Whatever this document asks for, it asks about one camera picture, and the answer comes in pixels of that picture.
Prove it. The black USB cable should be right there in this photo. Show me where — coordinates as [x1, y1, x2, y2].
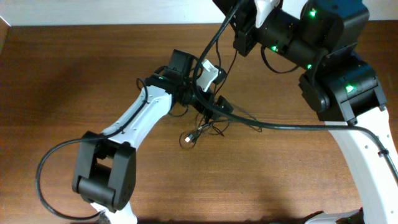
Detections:
[178, 40, 264, 150]

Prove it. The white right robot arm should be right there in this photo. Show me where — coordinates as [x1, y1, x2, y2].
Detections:
[216, 0, 397, 223]

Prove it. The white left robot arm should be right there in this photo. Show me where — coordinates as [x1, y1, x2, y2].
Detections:
[72, 50, 226, 223]

